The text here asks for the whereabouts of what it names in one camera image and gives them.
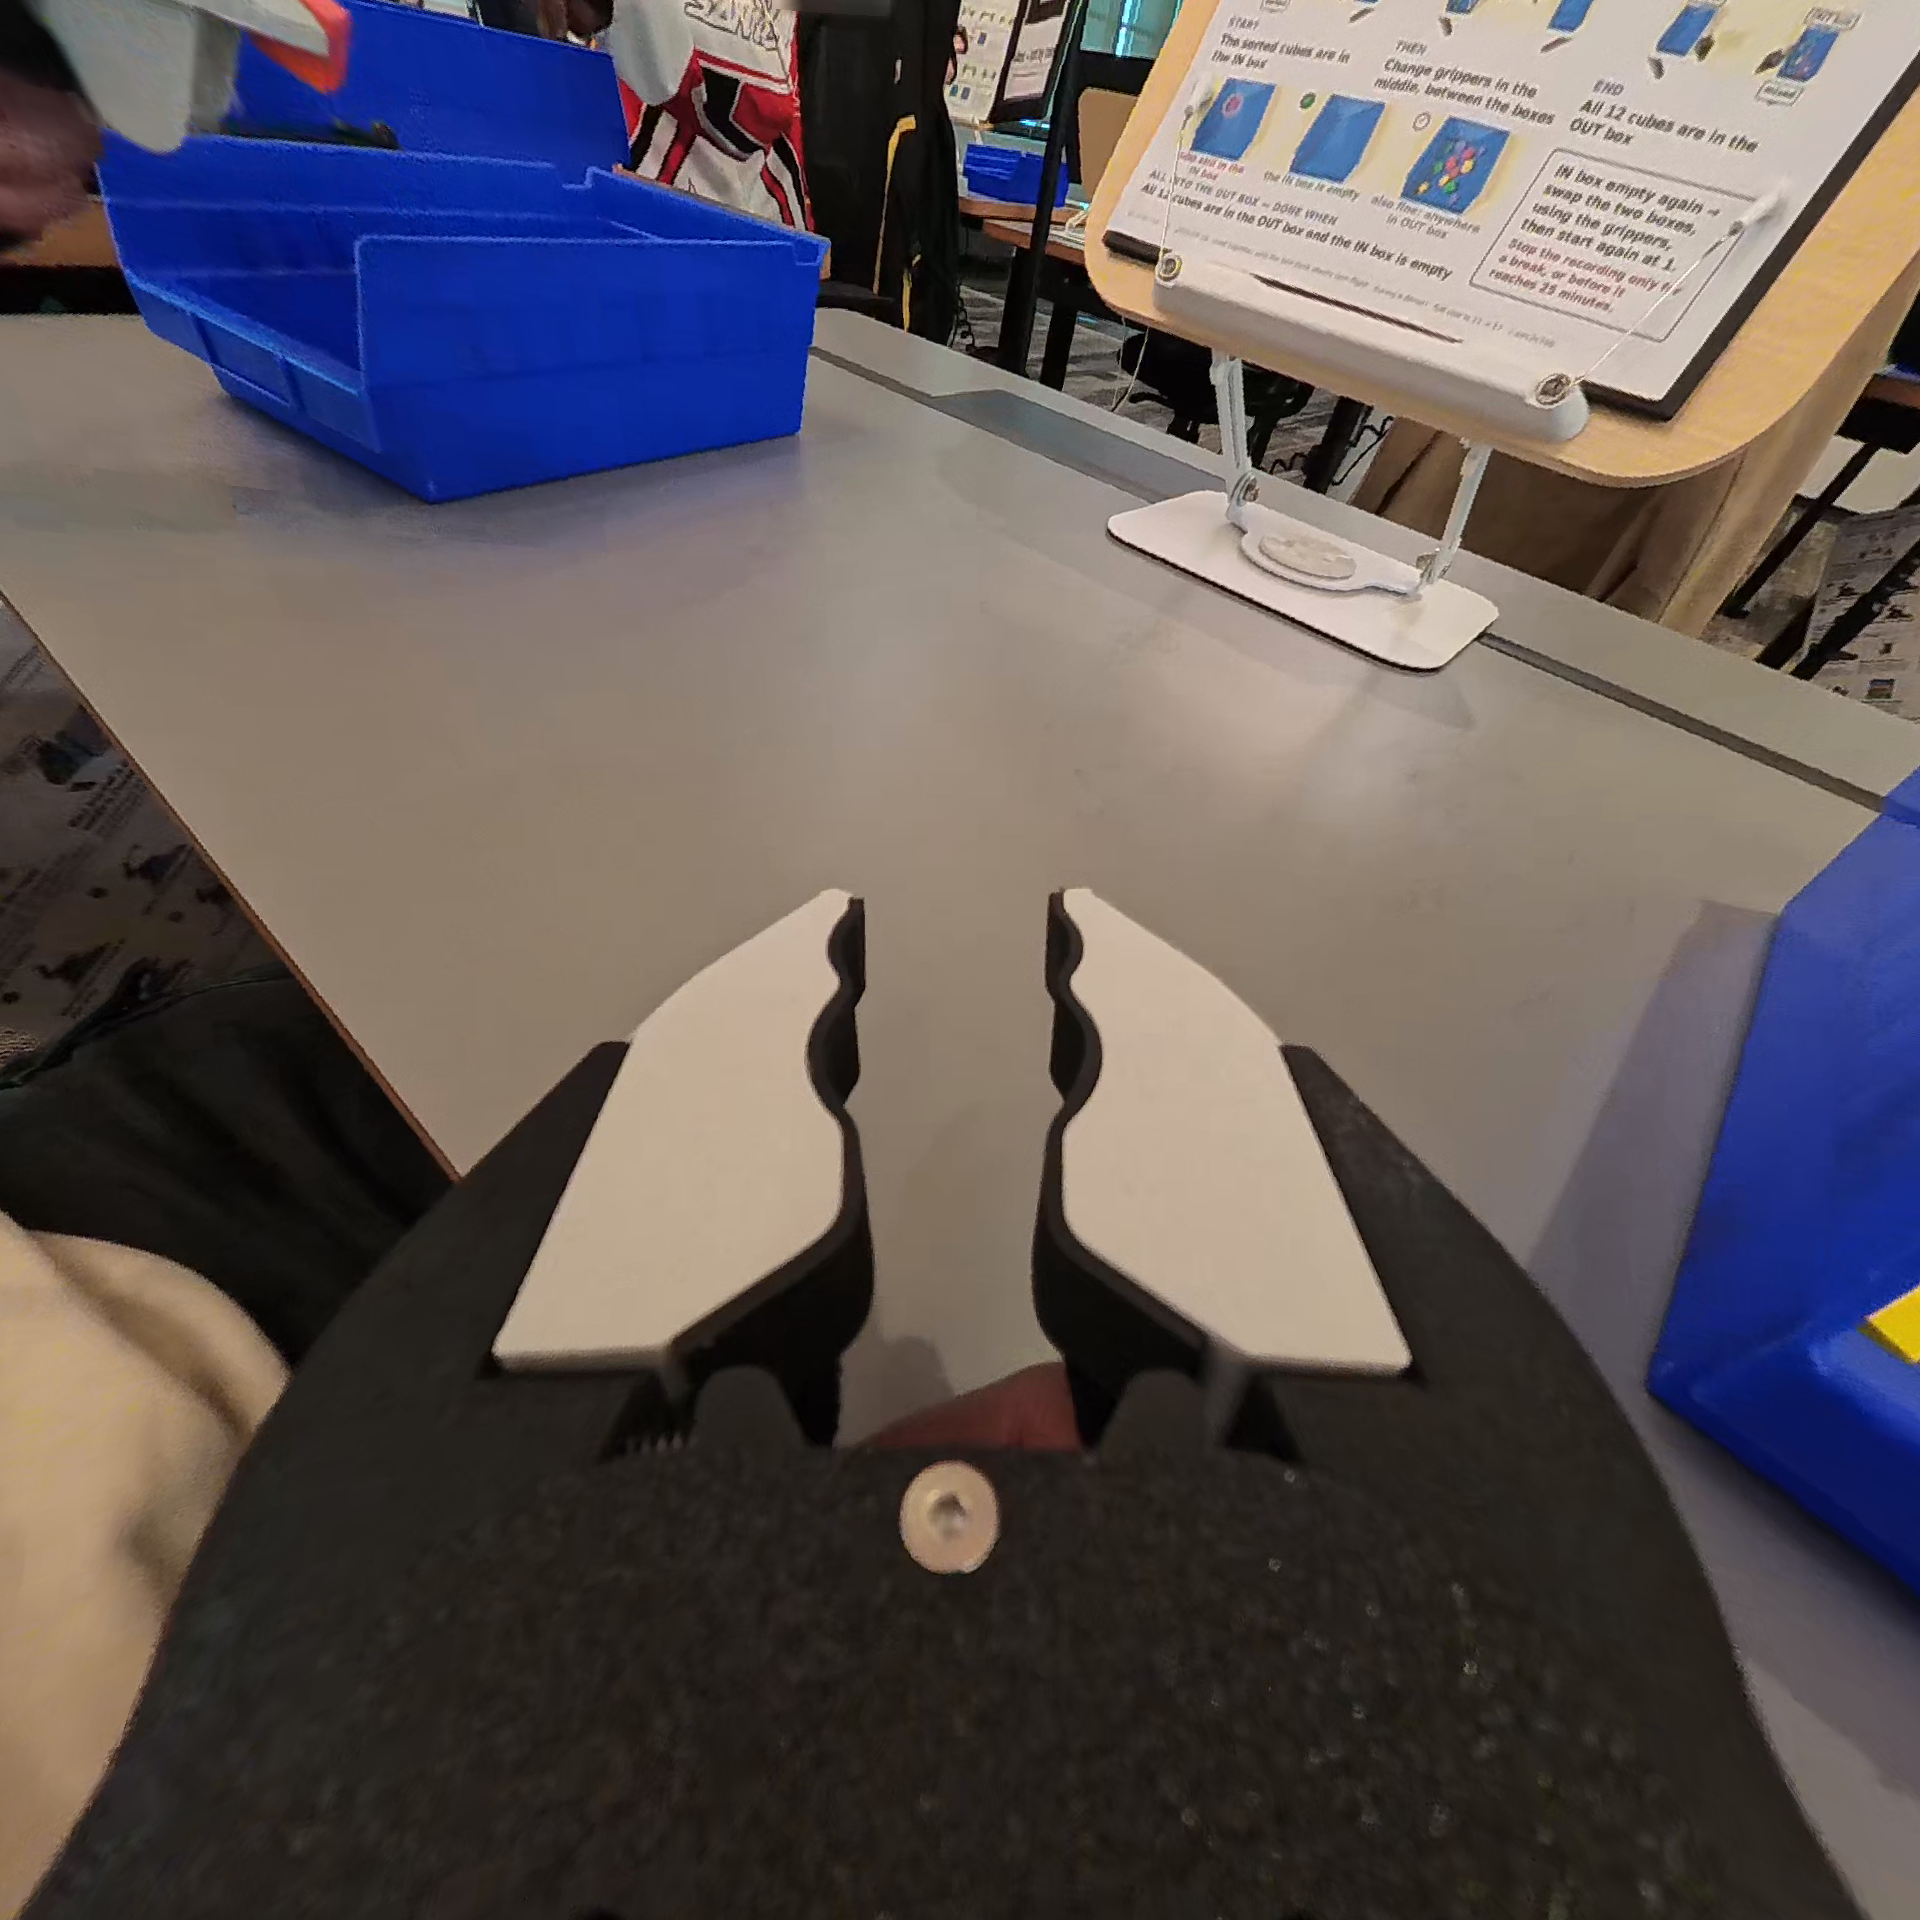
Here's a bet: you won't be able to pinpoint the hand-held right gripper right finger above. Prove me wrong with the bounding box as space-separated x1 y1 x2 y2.
1030 886 1412 1450

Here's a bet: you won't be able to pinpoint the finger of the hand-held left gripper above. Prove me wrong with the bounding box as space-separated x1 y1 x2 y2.
32 0 346 155

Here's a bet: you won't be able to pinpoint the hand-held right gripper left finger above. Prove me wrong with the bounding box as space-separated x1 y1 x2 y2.
492 891 875 1450

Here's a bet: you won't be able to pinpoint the red wooden cube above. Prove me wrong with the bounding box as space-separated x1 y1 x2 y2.
246 2 356 95

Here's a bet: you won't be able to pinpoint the blue plastic bin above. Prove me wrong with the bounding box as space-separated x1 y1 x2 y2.
1649 773 1920 1596
96 132 833 506
961 141 1075 212
232 0 633 174

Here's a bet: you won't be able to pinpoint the person's left hand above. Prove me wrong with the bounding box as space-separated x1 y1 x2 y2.
0 66 110 254

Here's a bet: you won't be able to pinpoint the person's dark trousers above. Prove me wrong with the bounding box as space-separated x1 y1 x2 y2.
0 966 453 1359

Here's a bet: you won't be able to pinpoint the tan fabric cover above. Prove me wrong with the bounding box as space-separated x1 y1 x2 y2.
1350 323 1893 640

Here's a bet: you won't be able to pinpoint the printed instruction sheet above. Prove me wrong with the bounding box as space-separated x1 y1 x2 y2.
1118 0 1920 419

